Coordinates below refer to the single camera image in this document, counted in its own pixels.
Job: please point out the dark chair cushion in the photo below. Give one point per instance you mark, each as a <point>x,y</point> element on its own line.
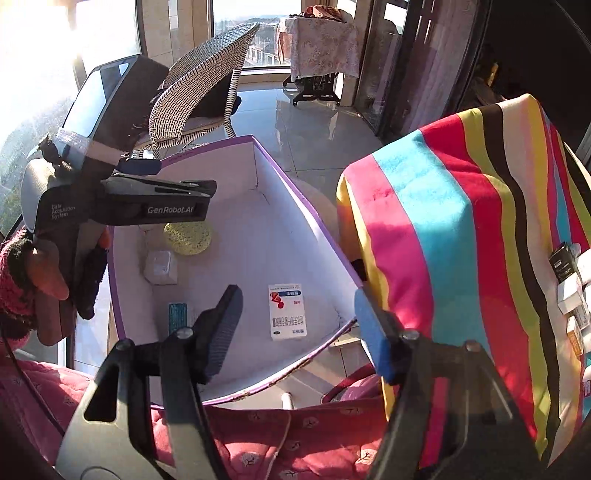
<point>212,99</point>

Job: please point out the small black box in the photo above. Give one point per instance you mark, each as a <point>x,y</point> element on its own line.
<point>563,263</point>

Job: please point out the black folding stand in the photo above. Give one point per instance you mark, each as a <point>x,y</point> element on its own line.
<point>314,90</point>

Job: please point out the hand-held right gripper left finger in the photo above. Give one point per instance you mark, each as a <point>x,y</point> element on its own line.
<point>221,330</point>

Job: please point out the dark sliding glass door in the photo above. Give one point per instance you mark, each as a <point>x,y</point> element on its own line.
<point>415,69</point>

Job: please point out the teal flat packet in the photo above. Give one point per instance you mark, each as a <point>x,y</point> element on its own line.
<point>178,318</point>

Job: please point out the floral cloth covered table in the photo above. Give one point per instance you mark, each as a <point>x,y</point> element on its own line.
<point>323,46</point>

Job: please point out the small white square box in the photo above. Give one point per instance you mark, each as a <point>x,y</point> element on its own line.
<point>160,267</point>

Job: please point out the white wicker chair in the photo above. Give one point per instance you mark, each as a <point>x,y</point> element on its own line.
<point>194,92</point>

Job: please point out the purple-rimmed white storage box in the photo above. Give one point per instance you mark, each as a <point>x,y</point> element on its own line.
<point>277,221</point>

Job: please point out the yellow round sponge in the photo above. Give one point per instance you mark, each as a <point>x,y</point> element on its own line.
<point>187,239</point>

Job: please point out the person's left hand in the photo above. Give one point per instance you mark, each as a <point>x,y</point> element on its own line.
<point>44,277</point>

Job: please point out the red floral quilted clothing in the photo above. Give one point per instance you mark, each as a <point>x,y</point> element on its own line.
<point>300,443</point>

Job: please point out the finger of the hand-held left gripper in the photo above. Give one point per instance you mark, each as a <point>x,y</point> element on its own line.
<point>138,166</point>
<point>157,203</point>

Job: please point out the striped colourful tablecloth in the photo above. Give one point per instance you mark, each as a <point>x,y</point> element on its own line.
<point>438,230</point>

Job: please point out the red and white medicine box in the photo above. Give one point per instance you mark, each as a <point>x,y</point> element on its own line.
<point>287,314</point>

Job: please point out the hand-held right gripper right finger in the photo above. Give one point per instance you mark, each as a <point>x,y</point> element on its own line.
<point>369,325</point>

